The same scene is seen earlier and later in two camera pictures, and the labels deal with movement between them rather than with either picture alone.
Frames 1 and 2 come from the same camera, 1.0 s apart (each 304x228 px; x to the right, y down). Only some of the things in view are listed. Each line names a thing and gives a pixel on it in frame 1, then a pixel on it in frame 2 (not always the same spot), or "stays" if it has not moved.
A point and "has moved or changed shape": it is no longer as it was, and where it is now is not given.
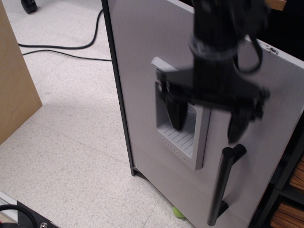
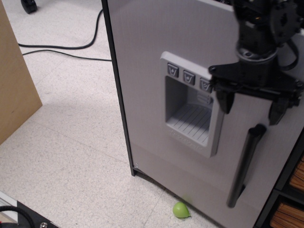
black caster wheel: x=30 y=6 stays
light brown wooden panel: x=19 y=98 stays
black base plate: x=23 y=221 stays
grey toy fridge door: x=154 y=36 has moved or changed shape
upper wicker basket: x=297 y=179 stays
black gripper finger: x=238 y=123 -> x=278 y=107
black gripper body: x=213 y=81 -> x=262 y=78
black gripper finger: x=178 y=109 -> x=226 y=99
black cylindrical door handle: x=230 y=156 -> x=246 y=164
